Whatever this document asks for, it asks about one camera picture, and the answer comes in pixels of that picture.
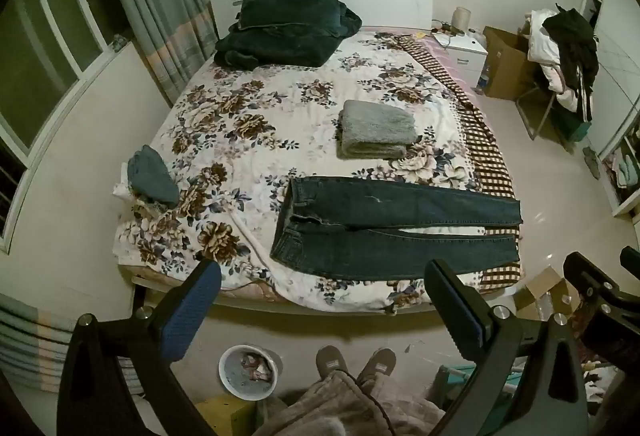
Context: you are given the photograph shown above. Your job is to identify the teal stool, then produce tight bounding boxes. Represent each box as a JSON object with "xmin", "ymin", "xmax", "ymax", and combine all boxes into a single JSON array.
[{"xmin": 434, "ymin": 362, "xmax": 521, "ymax": 417}]

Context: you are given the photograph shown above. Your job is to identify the metal frame chair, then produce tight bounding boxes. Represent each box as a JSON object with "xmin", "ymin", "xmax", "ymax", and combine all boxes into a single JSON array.
[{"xmin": 517, "ymin": 66, "xmax": 591, "ymax": 151}]

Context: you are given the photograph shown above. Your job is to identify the yellow box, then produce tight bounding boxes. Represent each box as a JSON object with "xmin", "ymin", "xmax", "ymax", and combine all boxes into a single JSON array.
[{"xmin": 194, "ymin": 395, "xmax": 257, "ymax": 436}]

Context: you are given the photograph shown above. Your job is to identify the white paper roll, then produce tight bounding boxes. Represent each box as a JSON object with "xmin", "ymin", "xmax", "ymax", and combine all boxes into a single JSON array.
[{"xmin": 451, "ymin": 7, "xmax": 474, "ymax": 34}]

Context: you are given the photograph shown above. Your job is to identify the small open cardboard box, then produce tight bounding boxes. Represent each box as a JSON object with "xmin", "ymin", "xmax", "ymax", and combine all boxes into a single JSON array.
[{"xmin": 514, "ymin": 266, "xmax": 581, "ymax": 323}]

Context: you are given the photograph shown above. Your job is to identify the white framed window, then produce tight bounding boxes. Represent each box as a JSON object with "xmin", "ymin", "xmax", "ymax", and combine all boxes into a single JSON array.
[{"xmin": 0, "ymin": 0, "xmax": 133, "ymax": 157}]

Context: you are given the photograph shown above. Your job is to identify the dark green plush blanket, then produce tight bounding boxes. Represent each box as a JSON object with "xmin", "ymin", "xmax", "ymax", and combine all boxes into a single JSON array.
[{"xmin": 214, "ymin": 0, "xmax": 363, "ymax": 68}]

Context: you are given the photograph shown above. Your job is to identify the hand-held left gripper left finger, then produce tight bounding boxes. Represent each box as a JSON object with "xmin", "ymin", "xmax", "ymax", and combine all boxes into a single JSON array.
[{"xmin": 57, "ymin": 258, "xmax": 223, "ymax": 436}]

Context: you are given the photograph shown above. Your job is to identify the folded teal cloth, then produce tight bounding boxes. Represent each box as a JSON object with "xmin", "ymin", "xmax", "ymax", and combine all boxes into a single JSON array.
[{"xmin": 126, "ymin": 145, "xmax": 180, "ymax": 211}]

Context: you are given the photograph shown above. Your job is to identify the white wardrobe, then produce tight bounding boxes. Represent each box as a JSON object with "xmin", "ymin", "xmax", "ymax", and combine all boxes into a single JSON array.
[{"xmin": 580, "ymin": 0, "xmax": 640, "ymax": 217}]

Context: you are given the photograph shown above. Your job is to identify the white waste bucket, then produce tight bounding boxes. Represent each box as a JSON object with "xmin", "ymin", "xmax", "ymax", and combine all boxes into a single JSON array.
[{"xmin": 218, "ymin": 345, "xmax": 281, "ymax": 401}]

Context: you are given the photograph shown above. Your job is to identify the bed with floral sheet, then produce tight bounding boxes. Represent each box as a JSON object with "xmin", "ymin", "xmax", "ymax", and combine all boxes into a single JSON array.
[{"xmin": 112, "ymin": 30, "xmax": 527, "ymax": 317}]

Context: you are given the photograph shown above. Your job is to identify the black garment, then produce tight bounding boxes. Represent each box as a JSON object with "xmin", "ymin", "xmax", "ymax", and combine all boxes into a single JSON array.
[{"xmin": 542, "ymin": 3, "xmax": 600, "ymax": 121}]

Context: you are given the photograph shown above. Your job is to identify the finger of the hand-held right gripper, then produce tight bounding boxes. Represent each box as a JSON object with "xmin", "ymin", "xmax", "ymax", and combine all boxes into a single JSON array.
[
  {"xmin": 620, "ymin": 246, "xmax": 640, "ymax": 275},
  {"xmin": 563, "ymin": 252, "xmax": 632, "ymax": 314}
]

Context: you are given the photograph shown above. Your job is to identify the large open cardboard box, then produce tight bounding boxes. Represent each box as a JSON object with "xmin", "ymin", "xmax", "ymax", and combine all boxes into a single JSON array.
[{"xmin": 482, "ymin": 26, "xmax": 540, "ymax": 100}]

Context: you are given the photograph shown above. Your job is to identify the white nightstand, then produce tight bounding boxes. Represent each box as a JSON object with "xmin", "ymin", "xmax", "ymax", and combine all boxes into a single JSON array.
[{"xmin": 434, "ymin": 32, "xmax": 488, "ymax": 85}]

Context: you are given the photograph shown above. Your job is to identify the dark blue denim pants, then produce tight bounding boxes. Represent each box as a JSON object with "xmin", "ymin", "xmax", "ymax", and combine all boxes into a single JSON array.
[{"xmin": 270, "ymin": 176, "xmax": 523, "ymax": 283}]

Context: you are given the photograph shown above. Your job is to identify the white bed headboard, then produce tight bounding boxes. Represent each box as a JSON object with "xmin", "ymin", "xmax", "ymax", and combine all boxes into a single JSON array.
[{"xmin": 209, "ymin": 0, "xmax": 435, "ymax": 41}]

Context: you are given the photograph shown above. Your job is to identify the grey slipper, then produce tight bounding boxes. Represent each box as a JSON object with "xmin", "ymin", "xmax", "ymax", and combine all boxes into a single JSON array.
[
  {"xmin": 316, "ymin": 345, "xmax": 352, "ymax": 383},
  {"xmin": 357, "ymin": 348, "xmax": 397, "ymax": 385}
]

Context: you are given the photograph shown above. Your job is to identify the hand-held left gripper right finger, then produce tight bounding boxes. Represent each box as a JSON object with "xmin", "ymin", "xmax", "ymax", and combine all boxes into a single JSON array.
[{"xmin": 424, "ymin": 258, "xmax": 588, "ymax": 436}]

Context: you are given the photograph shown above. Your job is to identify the pile of white clothes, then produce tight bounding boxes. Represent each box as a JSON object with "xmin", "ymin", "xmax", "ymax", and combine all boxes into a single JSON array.
[{"xmin": 526, "ymin": 10, "xmax": 583, "ymax": 113}]

